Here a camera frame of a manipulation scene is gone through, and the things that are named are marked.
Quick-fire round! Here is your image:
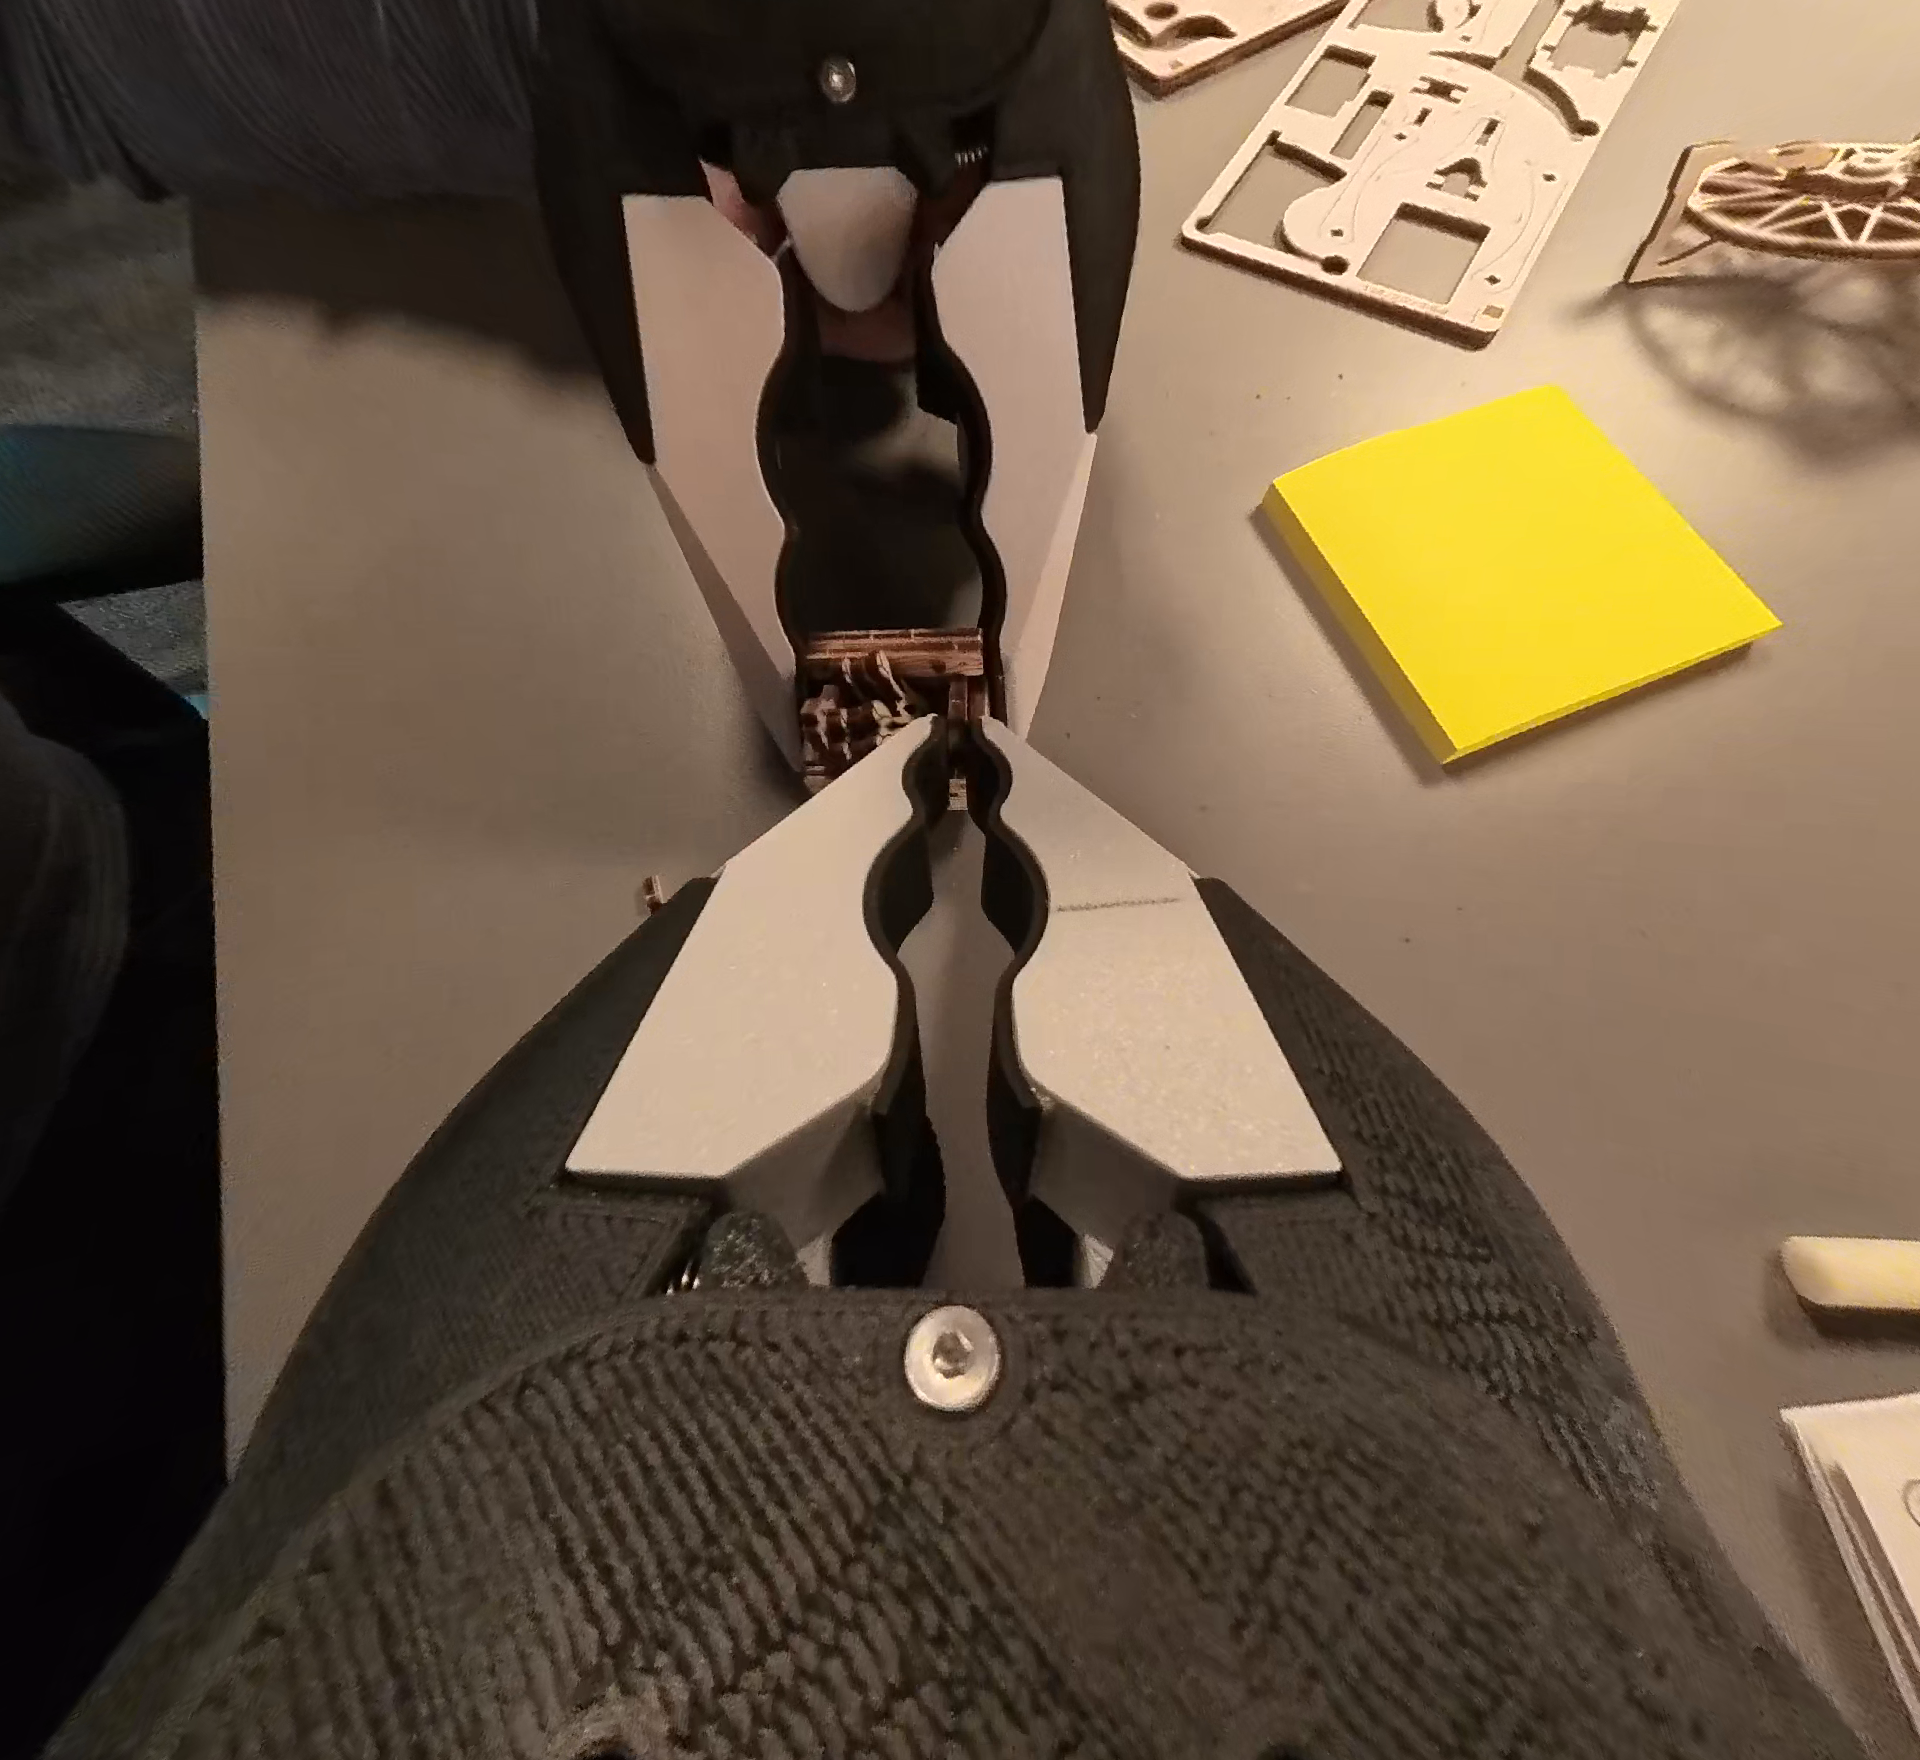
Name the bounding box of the printed instruction booklet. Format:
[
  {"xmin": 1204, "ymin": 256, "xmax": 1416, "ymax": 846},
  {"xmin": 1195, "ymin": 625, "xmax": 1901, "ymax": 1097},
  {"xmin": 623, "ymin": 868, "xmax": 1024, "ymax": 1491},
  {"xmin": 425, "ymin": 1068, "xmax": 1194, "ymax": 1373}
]
[{"xmin": 1783, "ymin": 1397, "xmax": 1920, "ymax": 1657}]

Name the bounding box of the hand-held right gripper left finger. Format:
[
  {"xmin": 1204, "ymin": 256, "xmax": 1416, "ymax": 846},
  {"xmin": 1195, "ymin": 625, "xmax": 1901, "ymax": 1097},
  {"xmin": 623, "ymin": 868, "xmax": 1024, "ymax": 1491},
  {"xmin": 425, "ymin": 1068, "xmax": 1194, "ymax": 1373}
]
[{"xmin": 564, "ymin": 718, "xmax": 953, "ymax": 1256}]

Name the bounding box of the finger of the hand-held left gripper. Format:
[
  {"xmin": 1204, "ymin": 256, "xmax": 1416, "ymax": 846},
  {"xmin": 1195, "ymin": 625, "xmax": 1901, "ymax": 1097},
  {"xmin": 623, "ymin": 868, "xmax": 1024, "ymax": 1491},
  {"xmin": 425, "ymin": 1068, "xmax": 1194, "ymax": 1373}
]
[
  {"xmin": 621, "ymin": 192, "xmax": 824, "ymax": 784},
  {"xmin": 916, "ymin": 173, "xmax": 1107, "ymax": 730}
]

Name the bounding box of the pale cylindrical stick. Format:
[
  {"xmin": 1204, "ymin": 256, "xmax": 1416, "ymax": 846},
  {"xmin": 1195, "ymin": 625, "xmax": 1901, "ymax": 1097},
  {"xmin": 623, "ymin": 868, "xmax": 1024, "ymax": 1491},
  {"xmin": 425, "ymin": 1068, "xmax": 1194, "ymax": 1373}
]
[{"xmin": 1783, "ymin": 1236, "xmax": 1920, "ymax": 1312}]

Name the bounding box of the person's left hand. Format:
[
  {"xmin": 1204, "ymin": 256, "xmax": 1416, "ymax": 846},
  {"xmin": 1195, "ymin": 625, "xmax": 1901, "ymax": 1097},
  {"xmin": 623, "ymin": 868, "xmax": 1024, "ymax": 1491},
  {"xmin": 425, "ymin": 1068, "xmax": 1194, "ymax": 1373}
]
[{"xmin": 709, "ymin": 159, "xmax": 919, "ymax": 368}]

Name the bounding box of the yellow sticky note pad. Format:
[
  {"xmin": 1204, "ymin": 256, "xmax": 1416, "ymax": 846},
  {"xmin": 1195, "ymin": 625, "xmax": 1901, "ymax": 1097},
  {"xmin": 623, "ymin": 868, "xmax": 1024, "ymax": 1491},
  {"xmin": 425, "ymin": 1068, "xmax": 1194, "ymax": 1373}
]
[{"xmin": 1257, "ymin": 384, "xmax": 1785, "ymax": 766}]

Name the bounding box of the wooden wheel model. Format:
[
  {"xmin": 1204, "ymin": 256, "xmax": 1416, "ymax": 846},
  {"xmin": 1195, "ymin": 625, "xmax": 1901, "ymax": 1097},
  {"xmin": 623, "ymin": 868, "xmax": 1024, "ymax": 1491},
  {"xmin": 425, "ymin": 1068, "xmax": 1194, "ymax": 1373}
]
[{"xmin": 1624, "ymin": 132, "xmax": 1920, "ymax": 292}]

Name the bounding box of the small brown wooden model box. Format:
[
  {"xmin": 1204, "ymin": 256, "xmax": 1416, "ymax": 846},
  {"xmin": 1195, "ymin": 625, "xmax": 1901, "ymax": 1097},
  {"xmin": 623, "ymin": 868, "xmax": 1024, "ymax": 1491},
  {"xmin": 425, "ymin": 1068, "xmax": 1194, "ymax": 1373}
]
[{"xmin": 793, "ymin": 628, "xmax": 1004, "ymax": 796}]

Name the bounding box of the person's dark clothing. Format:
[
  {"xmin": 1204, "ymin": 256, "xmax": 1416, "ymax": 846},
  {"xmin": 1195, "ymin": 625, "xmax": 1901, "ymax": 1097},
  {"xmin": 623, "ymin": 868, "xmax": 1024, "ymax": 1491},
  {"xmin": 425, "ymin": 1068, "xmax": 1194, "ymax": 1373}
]
[{"xmin": 0, "ymin": 695, "xmax": 229, "ymax": 1760}]

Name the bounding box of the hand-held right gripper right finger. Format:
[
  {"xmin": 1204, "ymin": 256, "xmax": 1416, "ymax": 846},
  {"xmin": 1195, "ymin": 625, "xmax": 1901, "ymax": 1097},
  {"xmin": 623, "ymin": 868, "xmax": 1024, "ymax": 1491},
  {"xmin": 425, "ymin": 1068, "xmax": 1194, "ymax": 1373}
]
[{"xmin": 959, "ymin": 718, "xmax": 1342, "ymax": 1240}]

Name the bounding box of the black office chair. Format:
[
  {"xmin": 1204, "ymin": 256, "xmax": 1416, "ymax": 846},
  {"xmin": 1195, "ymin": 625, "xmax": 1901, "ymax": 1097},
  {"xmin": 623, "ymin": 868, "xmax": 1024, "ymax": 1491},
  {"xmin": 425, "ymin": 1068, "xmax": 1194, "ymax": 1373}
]
[{"xmin": 0, "ymin": 425, "xmax": 204, "ymax": 596}]

